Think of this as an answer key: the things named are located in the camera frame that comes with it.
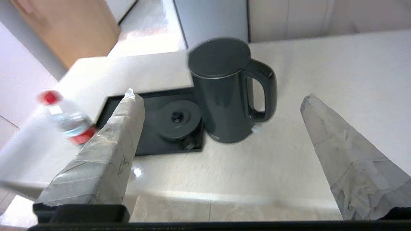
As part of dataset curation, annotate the clear red-label water bottle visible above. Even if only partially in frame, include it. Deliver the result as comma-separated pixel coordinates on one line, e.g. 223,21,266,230
36,90,99,146

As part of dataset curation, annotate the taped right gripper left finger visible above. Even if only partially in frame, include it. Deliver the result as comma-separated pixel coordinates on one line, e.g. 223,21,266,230
34,88,145,206

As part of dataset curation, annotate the black electric kettle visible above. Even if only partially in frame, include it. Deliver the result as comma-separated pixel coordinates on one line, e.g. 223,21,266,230
187,37,278,144

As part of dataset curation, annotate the white tall cabinet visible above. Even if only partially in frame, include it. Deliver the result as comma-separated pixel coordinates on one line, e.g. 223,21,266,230
0,22,59,129

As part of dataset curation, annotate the black round kettle base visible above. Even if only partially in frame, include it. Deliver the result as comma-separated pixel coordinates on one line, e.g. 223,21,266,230
150,100,204,142

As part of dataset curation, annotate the silver refrigerator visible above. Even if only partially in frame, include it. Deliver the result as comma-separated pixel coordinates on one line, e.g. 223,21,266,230
173,0,250,50

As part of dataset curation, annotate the black rectangular tray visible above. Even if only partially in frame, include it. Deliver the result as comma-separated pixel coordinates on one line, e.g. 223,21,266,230
96,87,205,157

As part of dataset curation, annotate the light wooden door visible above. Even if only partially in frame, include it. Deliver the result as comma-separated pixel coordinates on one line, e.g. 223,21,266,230
10,0,122,69

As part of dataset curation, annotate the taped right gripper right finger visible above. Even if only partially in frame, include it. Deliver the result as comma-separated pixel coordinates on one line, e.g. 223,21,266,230
300,94,411,220

